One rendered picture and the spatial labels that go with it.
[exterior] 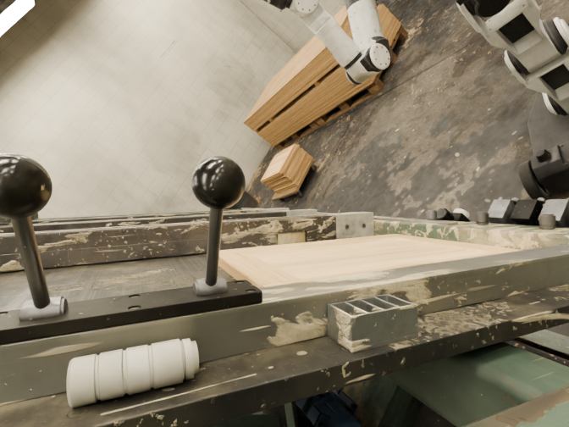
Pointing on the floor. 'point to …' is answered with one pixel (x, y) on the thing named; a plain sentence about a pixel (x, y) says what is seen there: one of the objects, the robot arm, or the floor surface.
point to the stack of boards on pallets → (315, 86)
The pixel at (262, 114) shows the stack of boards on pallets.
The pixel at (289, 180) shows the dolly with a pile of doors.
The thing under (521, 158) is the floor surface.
